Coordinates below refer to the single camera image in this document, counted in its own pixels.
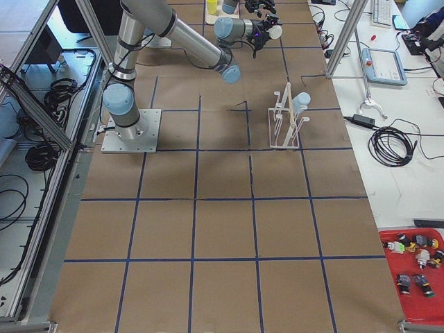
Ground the reacher grabber tool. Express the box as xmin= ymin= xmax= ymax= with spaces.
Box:
xmin=354 ymin=29 xmax=387 ymax=120

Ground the white keyboard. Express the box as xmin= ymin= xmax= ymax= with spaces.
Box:
xmin=370 ymin=0 xmax=392 ymax=28

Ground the teach pendant tablet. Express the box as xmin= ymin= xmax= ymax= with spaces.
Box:
xmin=361 ymin=48 xmax=407 ymax=86

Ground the yellow plastic cup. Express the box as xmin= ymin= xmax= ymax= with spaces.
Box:
xmin=206 ymin=0 xmax=218 ymax=15

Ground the cream plastic tray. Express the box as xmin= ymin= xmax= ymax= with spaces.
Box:
xmin=204 ymin=3 xmax=241 ymax=25

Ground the light blue plastic cup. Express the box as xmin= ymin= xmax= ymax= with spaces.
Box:
xmin=292 ymin=92 xmax=311 ymax=114

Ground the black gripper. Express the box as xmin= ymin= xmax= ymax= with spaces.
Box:
xmin=249 ymin=20 xmax=274 ymax=49
xmin=244 ymin=0 xmax=277 ymax=17

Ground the white plastic cup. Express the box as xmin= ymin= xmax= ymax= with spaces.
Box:
xmin=267 ymin=25 xmax=282 ymax=40

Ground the white wire cup rack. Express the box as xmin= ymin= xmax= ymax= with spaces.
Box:
xmin=268 ymin=82 xmax=310 ymax=149

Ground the black power adapter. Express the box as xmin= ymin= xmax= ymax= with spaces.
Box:
xmin=344 ymin=114 xmax=375 ymax=128

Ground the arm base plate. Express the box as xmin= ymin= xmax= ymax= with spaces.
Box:
xmin=101 ymin=109 xmax=162 ymax=153

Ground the red parts tray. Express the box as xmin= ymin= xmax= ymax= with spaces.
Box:
xmin=379 ymin=228 xmax=443 ymax=325

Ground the aluminium frame post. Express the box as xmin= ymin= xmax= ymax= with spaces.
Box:
xmin=325 ymin=0 xmax=368 ymax=78

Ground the coiled black cable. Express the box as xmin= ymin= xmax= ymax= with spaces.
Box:
xmin=367 ymin=119 xmax=421 ymax=169

